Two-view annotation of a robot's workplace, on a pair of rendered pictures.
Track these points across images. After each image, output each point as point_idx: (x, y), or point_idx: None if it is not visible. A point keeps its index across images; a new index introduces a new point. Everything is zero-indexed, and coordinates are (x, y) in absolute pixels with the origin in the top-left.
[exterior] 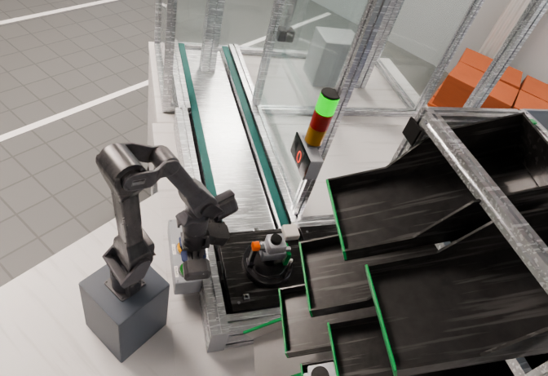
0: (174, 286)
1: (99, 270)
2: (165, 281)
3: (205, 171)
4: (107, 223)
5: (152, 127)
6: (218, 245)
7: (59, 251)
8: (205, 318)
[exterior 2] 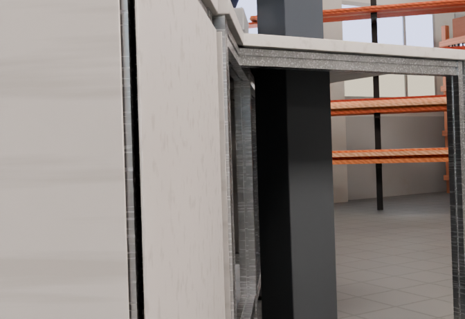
0: (248, 32)
1: None
2: None
3: None
4: (311, 38)
5: (230, 6)
6: None
7: (358, 41)
8: None
